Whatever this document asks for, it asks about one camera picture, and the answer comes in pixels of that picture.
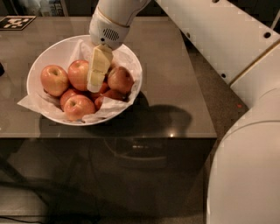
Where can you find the white bowl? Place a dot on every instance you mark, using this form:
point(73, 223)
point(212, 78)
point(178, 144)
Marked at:
point(58, 52)

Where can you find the red apple front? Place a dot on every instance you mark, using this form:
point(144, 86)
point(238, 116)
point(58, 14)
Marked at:
point(78, 106)

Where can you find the red apple lower right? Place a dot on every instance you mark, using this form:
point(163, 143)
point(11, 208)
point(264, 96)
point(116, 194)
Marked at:
point(112, 94)

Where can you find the red apple top middle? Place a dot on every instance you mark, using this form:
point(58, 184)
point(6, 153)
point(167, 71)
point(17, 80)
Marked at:
point(78, 74)

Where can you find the black white marker tag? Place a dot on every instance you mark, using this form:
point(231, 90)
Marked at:
point(15, 23)

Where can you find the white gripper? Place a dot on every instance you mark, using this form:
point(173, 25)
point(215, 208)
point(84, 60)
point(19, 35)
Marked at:
point(105, 31)

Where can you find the dark cabinet front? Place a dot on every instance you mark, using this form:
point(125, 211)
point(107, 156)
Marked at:
point(266, 11)

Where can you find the red apple far left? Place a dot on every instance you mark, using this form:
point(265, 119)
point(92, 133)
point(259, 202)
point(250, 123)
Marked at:
point(54, 80)

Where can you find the red apple centre small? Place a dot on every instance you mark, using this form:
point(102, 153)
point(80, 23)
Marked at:
point(104, 88)

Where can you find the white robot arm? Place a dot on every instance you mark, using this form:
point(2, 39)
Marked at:
point(244, 181)

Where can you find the red apple lower left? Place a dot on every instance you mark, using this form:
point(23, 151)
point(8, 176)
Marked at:
point(68, 94)

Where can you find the white paper liner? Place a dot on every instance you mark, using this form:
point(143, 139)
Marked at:
point(116, 106)

